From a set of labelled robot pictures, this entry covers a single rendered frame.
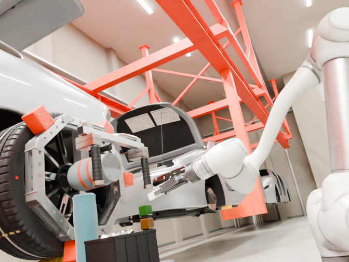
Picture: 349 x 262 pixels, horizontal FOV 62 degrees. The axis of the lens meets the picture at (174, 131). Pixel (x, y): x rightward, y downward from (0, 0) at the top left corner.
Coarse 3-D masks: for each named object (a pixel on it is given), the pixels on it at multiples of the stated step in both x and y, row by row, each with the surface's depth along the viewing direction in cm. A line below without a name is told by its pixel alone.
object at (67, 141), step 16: (64, 128) 140; (48, 144) 154; (64, 144) 155; (48, 160) 130; (64, 160) 136; (48, 176) 126; (48, 192) 125; (64, 192) 131; (80, 192) 140; (96, 192) 157; (64, 208) 128
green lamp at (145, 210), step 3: (141, 207) 113; (144, 207) 113; (147, 207) 113; (150, 207) 114; (141, 210) 113; (144, 210) 112; (147, 210) 112; (150, 210) 114; (141, 213) 113; (144, 213) 112; (147, 213) 112; (150, 213) 113; (141, 216) 113
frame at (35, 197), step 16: (48, 128) 120; (32, 144) 113; (32, 160) 111; (32, 176) 112; (32, 192) 107; (112, 192) 152; (32, 208) 109; (48, 208) 109; (112, 208) 143; (48, 224) 112; (64, 224) 113; (112, 224) 137; (64, 240) 116
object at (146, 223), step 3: (141, 219) 112; (144, 219) 112; (147, 219) 111; (150, 219) 112; (141, 222) 112; (144, 222) 111; (147, 222) 111; (150, 222) 111; (153, 222) 113; (141, 225) 112; (144, 225) 111; (147, 225) 110; (150, 225) 111; (153, 225) 113; (141, 228) 111; (144, 228) 111; (147, 228) 110; (150, 228) 111
